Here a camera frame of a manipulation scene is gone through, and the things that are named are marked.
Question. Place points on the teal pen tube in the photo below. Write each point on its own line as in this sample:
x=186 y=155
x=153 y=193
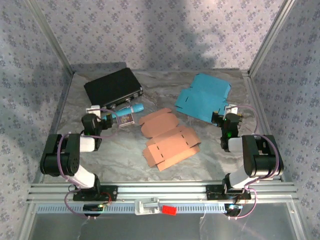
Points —
x=132 y=110

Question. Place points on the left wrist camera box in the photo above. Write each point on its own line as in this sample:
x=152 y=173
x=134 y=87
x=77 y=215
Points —
x=93 y=110

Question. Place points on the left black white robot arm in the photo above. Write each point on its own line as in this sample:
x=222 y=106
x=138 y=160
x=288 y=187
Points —
x=65 y=162

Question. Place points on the grey plastic clamp bracket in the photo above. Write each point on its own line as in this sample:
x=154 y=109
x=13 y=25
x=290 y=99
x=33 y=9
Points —
x=146 y=206

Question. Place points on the blue paper box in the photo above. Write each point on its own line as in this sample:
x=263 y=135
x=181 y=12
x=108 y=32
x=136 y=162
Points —
x=200 y=100

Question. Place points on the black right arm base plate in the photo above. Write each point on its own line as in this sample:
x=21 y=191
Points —
x=212 y=192

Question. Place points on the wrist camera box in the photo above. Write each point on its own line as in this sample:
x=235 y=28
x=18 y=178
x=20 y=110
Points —
x=93 y=110
x=230 y=109

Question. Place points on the black left controller board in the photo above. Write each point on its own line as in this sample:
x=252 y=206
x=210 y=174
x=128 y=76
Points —
x=92 y=208

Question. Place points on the aluminium mounting rail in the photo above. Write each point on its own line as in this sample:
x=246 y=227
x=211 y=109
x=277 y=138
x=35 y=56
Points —
x=162 y=191

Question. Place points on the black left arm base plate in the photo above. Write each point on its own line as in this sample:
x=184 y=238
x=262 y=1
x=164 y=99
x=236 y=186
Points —
x=110 y=193

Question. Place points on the black right controller board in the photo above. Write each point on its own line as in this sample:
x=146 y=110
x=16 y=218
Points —
x=233 y=208

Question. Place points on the aluminium side rail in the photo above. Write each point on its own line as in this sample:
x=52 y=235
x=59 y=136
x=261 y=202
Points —
x=258 y=112
x=53 y=127

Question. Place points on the aluminium frame post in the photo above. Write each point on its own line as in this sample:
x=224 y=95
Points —
x=271 y=37

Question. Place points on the grey metal panel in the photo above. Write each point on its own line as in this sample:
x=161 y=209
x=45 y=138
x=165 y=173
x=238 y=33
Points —
x=160 y=227

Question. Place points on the black controller board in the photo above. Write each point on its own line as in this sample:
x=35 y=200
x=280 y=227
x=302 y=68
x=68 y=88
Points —
x=233 y=208
x=92 y=208

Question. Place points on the black hard case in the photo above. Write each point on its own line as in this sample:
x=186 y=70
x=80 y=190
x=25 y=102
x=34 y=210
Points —
x=112 y=85

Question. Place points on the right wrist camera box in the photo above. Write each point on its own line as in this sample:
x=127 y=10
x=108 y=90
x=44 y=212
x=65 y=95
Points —
x=230 y=109

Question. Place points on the red plastic block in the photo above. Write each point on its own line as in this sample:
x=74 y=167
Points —
x=169 y=210

